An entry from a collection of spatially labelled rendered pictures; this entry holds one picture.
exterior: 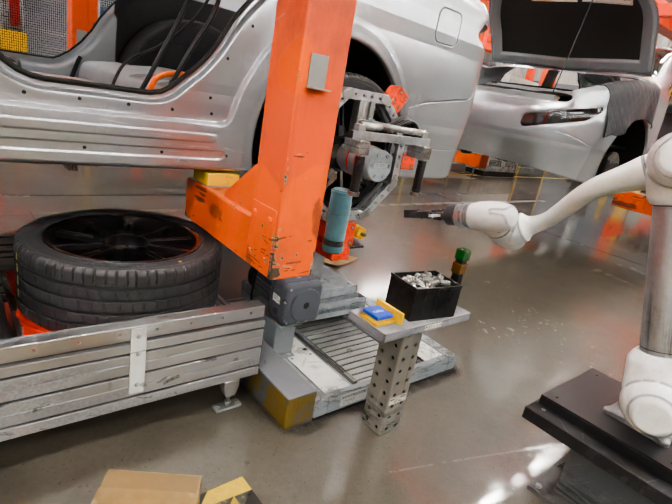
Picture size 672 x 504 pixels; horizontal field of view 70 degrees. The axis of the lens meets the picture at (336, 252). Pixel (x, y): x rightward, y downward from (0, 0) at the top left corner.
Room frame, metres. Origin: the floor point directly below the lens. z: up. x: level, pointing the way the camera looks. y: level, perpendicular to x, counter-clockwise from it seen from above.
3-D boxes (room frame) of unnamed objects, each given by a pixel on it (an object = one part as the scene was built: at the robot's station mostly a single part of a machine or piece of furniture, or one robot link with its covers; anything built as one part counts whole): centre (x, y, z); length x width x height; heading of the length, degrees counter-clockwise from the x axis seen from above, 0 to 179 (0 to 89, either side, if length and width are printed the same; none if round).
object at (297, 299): (1.82, 0.21, 0.26); 0.42 x 0.18 x 0.35; 42
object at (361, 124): (1.89, 0.00, 1.03); 0.19 x 0.18 x 0.11; 42
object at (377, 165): (2.00, -0.04, 0.85); 0.21 x 0.14 x 0.14; 42
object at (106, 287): (1.57, 0.73, 0.39); 0.66 x 0.66 x 0.24
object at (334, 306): (2.18, 0.12, 0.13); 0.50 x 0.36 x 0.10; 132
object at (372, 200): (2.05, 0.00, 0.85); 0.54 x 0.07 x 0.54; 132
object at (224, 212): (1.73, 0.40, 0.69); 0.52 x 0.17 x 0.35; 42
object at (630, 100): (4.25, -2.11, 1.36); 0.71 x 0.30 x 0.51; 132
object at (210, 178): (1.86, 0.52, 0.71); 0.14 x 0.14 x 0.05; 42
